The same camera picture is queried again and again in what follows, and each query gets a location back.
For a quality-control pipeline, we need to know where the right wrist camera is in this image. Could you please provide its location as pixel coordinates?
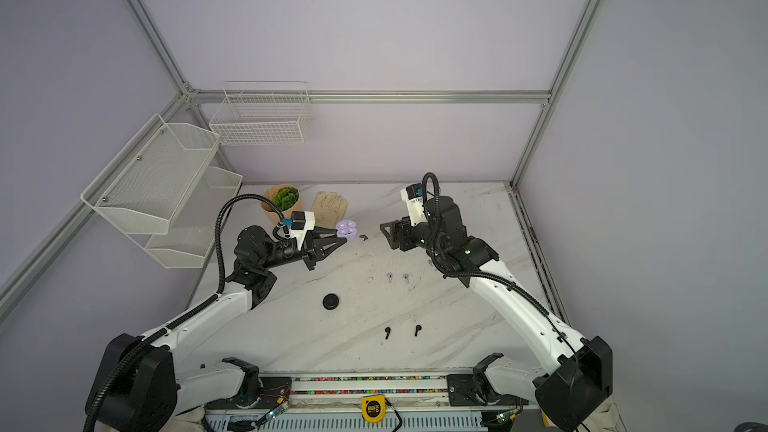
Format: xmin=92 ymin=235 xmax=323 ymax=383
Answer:
xmin=401 ymin=183 xmax=427 ymax=227

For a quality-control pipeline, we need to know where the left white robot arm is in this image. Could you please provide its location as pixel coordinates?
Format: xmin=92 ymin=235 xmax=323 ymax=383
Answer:
xmin=83 ymin=194 xmax=356 ymax=431

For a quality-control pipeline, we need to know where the yellow tape measure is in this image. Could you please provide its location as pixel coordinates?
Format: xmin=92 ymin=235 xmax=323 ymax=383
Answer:
xmin=361 ymin=394 xmax=388 ymax=424

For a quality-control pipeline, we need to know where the white glove right of rail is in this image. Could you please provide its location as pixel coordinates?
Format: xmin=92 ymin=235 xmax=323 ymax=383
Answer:
xmin=574 ymin=397 xmax=625 ymax=432

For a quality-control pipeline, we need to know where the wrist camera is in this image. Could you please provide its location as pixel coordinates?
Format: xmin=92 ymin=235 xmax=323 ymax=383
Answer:
xmin=401 ymin=183 xmax=427 ymax=227
xmin=287 ymin=211 xmax=316 ymax=250

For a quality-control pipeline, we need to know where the peach pot with succulent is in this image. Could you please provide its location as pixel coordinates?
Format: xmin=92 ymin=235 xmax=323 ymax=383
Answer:
xmin=261 ymin=184 xmax=304 ymax=225

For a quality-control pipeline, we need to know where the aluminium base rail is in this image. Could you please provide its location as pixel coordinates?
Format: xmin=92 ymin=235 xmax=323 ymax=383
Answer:
xmin=164 ymin=369 xmax=557 ymax=431

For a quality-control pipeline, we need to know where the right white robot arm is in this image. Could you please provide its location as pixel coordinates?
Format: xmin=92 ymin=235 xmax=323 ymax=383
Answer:
xmin=380 ymin=172 xmax=618 ymax=431

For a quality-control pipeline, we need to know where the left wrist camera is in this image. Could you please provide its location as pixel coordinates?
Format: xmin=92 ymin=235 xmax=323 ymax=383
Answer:
xmin=287 ymin=211 xmax=316 ymax=250

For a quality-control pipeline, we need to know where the white mesh two-tier shelf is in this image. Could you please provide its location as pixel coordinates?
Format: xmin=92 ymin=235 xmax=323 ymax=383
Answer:
xmin=81 ymin=114 xmax=242 ymax=269

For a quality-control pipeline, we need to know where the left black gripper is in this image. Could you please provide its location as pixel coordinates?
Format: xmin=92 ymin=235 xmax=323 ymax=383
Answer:
xmin=262 ymin=225 xmax=346 ymax=271

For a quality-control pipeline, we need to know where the white wire basket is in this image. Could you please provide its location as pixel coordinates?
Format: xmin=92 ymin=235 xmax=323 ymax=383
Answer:
xmin=209 ymin=81 xmax=314 ymax=146

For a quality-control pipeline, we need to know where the beige work glove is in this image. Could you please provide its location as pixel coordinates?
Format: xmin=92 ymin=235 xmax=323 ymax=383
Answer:
xmin=311 ymin=191 xmax=348 ymax=229

